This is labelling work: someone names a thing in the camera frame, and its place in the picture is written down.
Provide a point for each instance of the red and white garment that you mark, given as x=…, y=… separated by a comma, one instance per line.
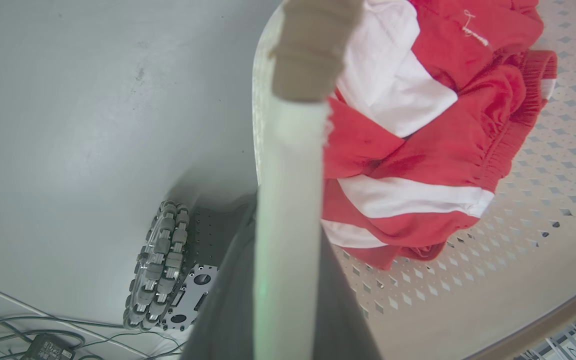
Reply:
x=418, y=140

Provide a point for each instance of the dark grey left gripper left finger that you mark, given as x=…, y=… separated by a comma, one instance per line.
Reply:
x=223, y=310

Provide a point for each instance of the grey omni wheel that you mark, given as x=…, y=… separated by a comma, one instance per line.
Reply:
x=158, y=270

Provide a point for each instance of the grey slatted rack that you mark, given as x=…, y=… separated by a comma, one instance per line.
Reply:
x=573, y=335

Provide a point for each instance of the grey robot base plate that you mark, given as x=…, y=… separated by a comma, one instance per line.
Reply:
x=195, y=290

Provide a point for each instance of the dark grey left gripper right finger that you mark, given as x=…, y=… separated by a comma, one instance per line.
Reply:
x=340, y=320

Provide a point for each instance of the white perforated laundry basket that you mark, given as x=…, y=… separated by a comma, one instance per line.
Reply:
x=543, y=250

